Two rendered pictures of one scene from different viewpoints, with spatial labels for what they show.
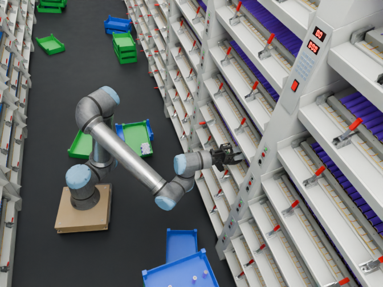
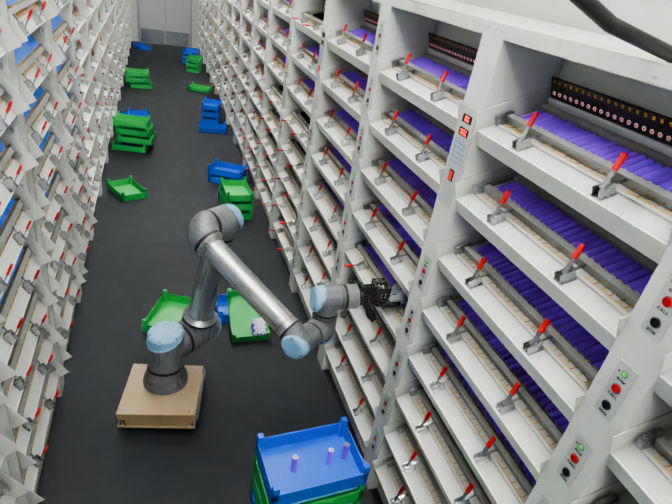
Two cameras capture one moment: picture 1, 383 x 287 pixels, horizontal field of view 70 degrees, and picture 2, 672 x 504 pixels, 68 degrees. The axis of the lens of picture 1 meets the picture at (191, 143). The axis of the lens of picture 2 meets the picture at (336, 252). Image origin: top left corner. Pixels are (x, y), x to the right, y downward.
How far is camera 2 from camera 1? 0.67 m
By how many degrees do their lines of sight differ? 18
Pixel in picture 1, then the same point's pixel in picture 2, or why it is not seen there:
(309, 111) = (466, 199)
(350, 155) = (504, 229)
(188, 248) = not seen: hidden behind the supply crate
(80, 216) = (156, 402)
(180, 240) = not seen: hidden behind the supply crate
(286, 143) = (448, 248)
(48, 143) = (112, 312)
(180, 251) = not seen: hidden behind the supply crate
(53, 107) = (123, 266)
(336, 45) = (482, 127)
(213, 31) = (366, 148)
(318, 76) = (471, 160)
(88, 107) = (207, 220)
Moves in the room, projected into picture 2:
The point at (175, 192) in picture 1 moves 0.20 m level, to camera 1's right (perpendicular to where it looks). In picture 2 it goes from (309, 333) to (367, 344)
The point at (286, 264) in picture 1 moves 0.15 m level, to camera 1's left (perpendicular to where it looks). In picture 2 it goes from (456, 418) to (406, 408)
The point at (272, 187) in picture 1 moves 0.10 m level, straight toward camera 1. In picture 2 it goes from (435, 315) to (421, 329)
